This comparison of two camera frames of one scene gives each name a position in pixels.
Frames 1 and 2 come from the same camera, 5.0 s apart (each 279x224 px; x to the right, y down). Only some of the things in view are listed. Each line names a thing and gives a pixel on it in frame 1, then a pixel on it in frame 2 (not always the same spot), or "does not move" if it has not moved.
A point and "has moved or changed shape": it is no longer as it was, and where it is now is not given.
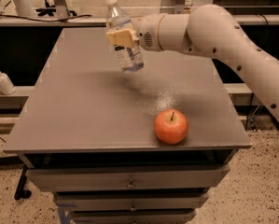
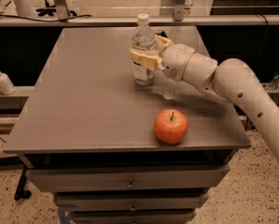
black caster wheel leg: [20, 191] does not move
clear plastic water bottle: [130, 57] has moved or changed shape
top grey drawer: [128, 178] does not move
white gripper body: [146, 32] to [176, 62]
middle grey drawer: [190, 202] does not move
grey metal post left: [60, 0] does not move
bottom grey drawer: [134, 217] does not move
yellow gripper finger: [121, 37] to [153, 62]
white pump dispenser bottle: [3, 81] does not move
